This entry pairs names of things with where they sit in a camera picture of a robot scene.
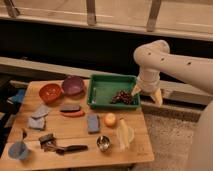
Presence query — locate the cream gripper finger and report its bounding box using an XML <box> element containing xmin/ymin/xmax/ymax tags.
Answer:
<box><xmin>131</xmin><ymin>84</ymin><xmax>141</xmax><ymax>96</ymax></box>
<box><xmin>151</xmin><ymin>89</ymin><xmax>163</xmax><ymax>106</ymax></box>

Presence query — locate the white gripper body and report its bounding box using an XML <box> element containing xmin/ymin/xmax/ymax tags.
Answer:
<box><xmin>137</xmin><ymin>68</ymin><xmax>160</xmax><ymax>93</ymax></box>

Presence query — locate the yellow banana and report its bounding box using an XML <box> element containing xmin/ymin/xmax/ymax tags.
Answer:
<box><xmin>119</xmin><ymin>118</ymin><xmax>130</xmax><ymax>149</ymax></box>

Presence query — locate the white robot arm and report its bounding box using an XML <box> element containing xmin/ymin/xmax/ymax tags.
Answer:
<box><xmin>133</xmin><ymin>40</ymin><xmax>213</xmax><ymax>171</ymax></box>

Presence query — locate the purple bowl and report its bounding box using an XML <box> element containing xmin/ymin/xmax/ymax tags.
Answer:
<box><xmin>61</xmin><ymin>76</ymin><xmax>84</xmax><ymax>95</ymax></box>

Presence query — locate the orange bowl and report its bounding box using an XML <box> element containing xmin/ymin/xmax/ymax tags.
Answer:
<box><xmin>39</xmin><ymin>83</ymin><xmax>62</xmax><ymax>104</ymax></box>

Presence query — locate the dark grapes bunch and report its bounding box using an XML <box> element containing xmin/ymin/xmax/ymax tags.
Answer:
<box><xmin>111</xmin><ymin>91</ymin><xmax>133</xmax><ymax>105</ymax></box>

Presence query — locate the green plastic tray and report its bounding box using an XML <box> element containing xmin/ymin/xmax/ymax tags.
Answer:
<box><xmin>87</xmin><ymin>75</ymin><xmax>140</xmax><ymax>110</ymax></box>

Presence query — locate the orange fruit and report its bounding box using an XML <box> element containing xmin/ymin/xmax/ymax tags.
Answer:
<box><xmin>104</xmin><ymin>113</ymin><xmax>117</xmax><ymax>127</ymax></box>

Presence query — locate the blue sponge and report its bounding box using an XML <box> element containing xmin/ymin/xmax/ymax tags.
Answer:
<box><xmin>87</xmin><ymin>114</ymin><xmax>100</xmax><ymax>133</ymax></box>

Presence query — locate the small metal cup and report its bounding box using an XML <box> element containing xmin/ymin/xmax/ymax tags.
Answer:
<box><xmin>96</xmin><ymin>136</ymin><xmax>110</xmax><ymax>152</ymax></box>

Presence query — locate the dark grey sponge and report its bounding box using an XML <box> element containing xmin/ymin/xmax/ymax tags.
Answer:
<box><xmin>60</xmin><ymin>104</ymin><xmax>81</xmax><ymax>112</ymax></box>

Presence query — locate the grey-blue cloth upper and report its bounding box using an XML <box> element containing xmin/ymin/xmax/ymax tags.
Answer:
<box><xmin>31</xmin><ymin>104</ymin><xmax>51</xmax><ymax>119</ymax></box>

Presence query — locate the grey-blue cloth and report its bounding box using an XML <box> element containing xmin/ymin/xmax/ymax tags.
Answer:
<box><xmin>28</xmin><ymin>117</ymin><xmax>45</xmax><ymax>130</ymax></box>
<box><xmin>31</xmin><ymin>104</ymin><xmax>51</xmax><ymax>119</ymax></box>

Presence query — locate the dark metal block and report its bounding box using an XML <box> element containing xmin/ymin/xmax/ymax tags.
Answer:
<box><xmin>39</xmin><ymin>133</ymin><xmax>56</xmax><ymax>149</ymax></box>

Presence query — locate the grey-blue cloth lower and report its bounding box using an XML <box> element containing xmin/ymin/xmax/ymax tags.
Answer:
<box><xmin>28</xmin><ymin>117</ymin><xmax>45</xmax><ymax>130</ymax></box>

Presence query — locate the blue object at table edge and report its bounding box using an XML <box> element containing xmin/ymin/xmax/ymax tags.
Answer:
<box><xmin>9</xmin><ymin>89</ymin><xmax>26</xmax><ymax>103</ymax></box>

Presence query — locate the blue plastic cup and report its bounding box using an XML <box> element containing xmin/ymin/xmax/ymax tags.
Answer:
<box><xmin>8</xmin><ymin>141</ymin><xmax>29</xmax><ymax>160</ymax></box>

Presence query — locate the black handled utensil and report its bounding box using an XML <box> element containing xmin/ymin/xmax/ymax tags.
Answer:
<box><xmin>55</xmin><ymin>145</ymin><xmax>88</xmax><ymax>155</ymax></box>

